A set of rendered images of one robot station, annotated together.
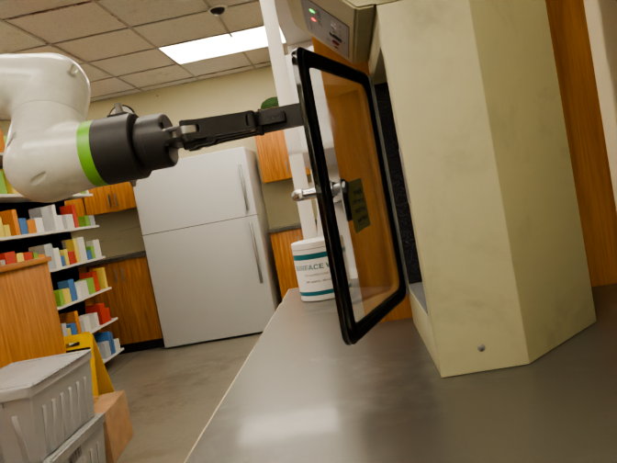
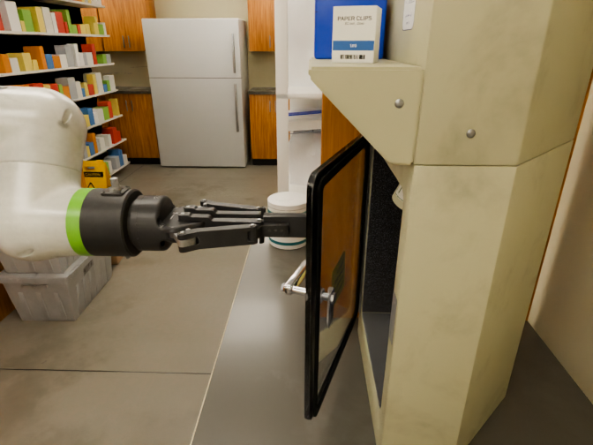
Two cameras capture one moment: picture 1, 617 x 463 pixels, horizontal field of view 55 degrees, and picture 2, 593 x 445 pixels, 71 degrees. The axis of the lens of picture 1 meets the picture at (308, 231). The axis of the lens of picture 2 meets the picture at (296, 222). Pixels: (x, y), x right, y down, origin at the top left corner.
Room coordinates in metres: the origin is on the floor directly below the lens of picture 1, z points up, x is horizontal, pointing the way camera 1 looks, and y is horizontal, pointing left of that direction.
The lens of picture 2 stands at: (0.31, 0.01, 1.53)
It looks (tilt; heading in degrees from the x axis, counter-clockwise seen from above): 23 degrees down; 357
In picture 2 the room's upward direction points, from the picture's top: straight up
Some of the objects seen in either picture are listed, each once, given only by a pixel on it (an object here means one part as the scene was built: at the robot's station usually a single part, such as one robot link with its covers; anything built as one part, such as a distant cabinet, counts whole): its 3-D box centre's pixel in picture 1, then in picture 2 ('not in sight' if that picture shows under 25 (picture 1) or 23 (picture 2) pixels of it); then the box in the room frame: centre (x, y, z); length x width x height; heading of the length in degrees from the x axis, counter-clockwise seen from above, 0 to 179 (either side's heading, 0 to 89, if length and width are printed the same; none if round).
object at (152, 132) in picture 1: (175, 138); (173, 222); (0.83, 0.16, 1.31); 0.09 x 0.08 x 0.07; 86
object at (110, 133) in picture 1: (124, 145); (119, 219); (0.84, 0.23, 1.31); 0.09 x 0.06 x 0.12; 176
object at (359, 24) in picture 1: (327, 13); (349, 99); (0.90, -0.09, 1.46); 0.32 x 0.11 x 0.10; 176
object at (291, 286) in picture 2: (319, 191); (307, 279); (0.86, -0.03, 1.20); 0.10 x 0.05 x 0.03; 156
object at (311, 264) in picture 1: (320, 267); (288, 220); (1.52, -0.01, 1.02); 0.13 x 0.13 x 0.15
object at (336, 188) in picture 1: (342, 200); (327, 307); (0.81, -0.05, 1.18); 0.02 x 0.02 x 0.06; 66
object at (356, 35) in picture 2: not in sight; (356, 35); (0.85, -0.08, 1.54); 0.05 x 0.05 x 0.06; 71
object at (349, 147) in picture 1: (357, 192); (339, 266); (0.91, -0.08, 1.19); 0.30 x 0.01 x 0.40; 156
